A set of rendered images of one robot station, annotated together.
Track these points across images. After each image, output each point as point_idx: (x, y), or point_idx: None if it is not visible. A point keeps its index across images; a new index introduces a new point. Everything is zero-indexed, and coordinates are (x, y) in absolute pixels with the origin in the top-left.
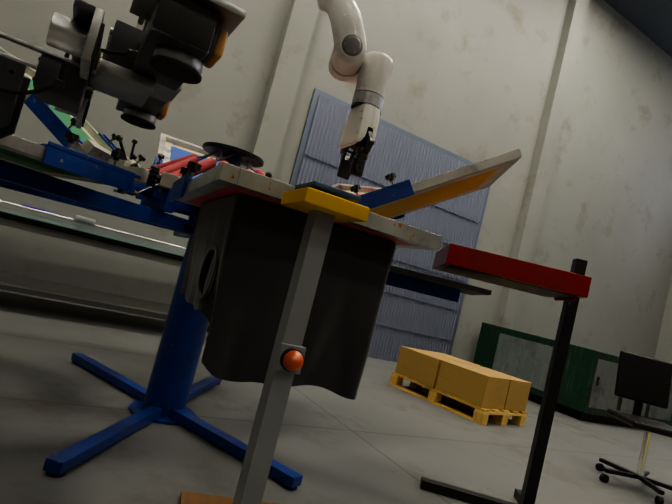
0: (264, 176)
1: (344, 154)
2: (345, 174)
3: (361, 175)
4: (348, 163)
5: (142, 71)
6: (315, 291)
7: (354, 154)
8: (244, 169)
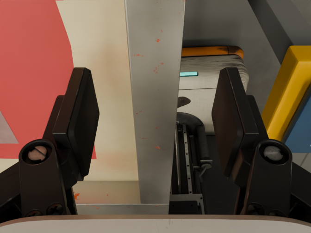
0: (171, 181)
1: (77, 214)
2: (91, 101)
3: (238, 73)
4: (80, 151)
5: None
6: (302, 15)
7: (66, 205)
8: (169, 200)
